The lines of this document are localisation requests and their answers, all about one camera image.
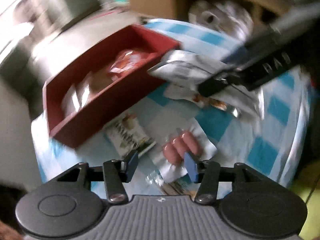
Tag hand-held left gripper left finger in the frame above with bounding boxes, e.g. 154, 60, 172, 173
56, 150, 139, 204

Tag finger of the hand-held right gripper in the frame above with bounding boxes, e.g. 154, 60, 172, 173
220, 44, 254, 67
197, 66, 247, 98

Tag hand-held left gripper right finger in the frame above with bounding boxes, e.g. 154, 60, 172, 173
184, 151, 277, 204

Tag clear sausage packet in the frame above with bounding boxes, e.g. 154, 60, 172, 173
147, 119, 217, 183

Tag silver foil snack pouch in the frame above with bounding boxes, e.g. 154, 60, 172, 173
147, 50, 262, 118

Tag red rectangular box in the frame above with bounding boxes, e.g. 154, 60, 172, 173
42, 24, 181, 148

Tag orange-brown bread packet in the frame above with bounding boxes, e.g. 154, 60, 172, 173
86, 66, 120, 100

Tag red snack packet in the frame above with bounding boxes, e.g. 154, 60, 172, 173
107, 50, 156, 80

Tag dark brown snack packet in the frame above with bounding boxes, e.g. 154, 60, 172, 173
162, 180, 198, 197

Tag white packet orange print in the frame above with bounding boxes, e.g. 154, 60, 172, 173
164, 85, 233, 113

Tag crumpled clear wrapper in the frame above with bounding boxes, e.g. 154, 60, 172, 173
145, 172, 166, 187

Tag green snack packet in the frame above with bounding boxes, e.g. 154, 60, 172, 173
105, 112, 157, 159

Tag silver foil bags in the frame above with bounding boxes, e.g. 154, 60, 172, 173
187, 0, 256, 41

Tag blue white checkered tablecloth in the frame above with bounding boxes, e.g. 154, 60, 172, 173
31, 19, 312, 195

